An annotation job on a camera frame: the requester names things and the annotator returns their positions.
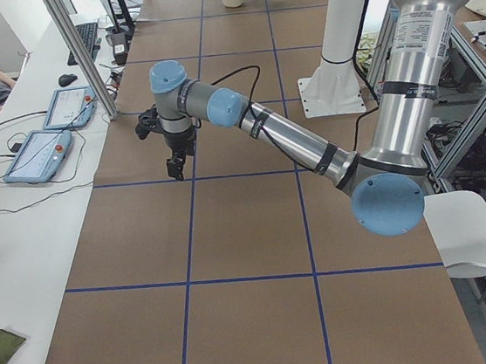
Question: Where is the near blue teach pendant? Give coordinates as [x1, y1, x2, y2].
[3, 130, 72, 184]

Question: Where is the far blue teach pendant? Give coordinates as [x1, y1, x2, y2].
[43, 86, 97, 130]

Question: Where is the white chair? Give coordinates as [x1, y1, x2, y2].
[424, 190, 486, 279]

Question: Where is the blue teach pendant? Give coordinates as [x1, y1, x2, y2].
[43, 86, 97, 130]
[3, 130, 72, 184]

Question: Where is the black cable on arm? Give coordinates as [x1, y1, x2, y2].
[186, 60, 308, 183]

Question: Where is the black computer mouse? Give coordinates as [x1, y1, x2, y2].
[58, 73, 78, 87]

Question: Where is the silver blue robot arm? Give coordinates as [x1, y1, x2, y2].
[149, 0, 469, 237]

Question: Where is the black keyboard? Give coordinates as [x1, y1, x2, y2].
[74, 22, 101, 61]

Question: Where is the aluminium frame post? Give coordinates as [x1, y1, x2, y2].
[42, 0, 119, 120]

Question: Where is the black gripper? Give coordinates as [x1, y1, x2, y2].
[164, 128, 197, 182]

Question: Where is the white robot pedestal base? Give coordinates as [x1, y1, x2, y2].
[298, 0, 368, 119]

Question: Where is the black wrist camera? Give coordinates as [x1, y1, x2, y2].
[135, 106, 163, 140]

